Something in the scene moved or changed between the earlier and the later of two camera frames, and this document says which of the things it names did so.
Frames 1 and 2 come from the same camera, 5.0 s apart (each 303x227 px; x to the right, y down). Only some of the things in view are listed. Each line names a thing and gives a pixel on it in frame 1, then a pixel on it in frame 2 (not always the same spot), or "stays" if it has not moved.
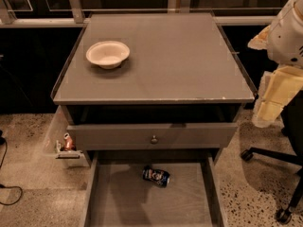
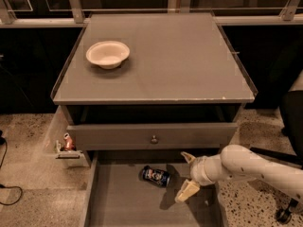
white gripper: [286, 43] -> [198, 170]
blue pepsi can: [158, 176] stays
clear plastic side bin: [54, 142] stays
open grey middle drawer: [117, 195] stays
